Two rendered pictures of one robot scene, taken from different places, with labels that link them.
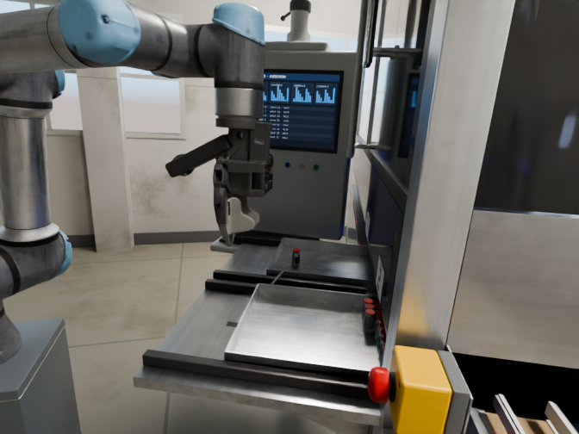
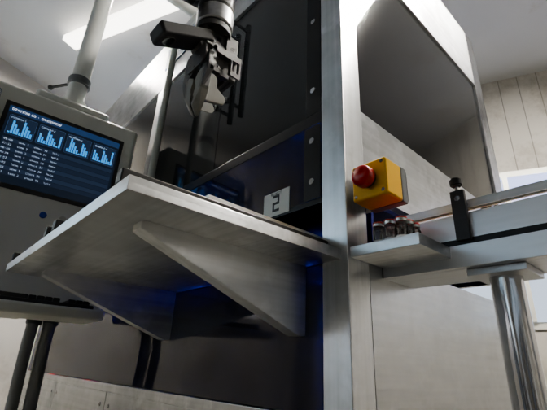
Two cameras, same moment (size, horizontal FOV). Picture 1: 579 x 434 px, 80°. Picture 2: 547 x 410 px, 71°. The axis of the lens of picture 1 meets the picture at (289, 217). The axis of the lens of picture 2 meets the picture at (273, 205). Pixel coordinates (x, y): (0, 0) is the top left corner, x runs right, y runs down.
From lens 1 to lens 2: 77 cm
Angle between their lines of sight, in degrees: 62
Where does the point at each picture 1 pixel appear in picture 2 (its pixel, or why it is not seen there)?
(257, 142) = (231, 49)
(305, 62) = (85, 122)
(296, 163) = (56, 215)
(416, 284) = (348, 141)
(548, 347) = not seen: hidden behind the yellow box
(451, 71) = (344, 47)
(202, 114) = not seen: outside the picture
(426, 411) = (395, 176)
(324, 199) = not seen: hidden behind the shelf
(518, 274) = (378, 151)
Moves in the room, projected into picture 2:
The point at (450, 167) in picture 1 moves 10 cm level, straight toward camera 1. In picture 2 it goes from (350, 86) to (381, 57)
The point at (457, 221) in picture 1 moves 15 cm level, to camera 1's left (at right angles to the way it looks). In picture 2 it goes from (356, 114) to (319, 75)
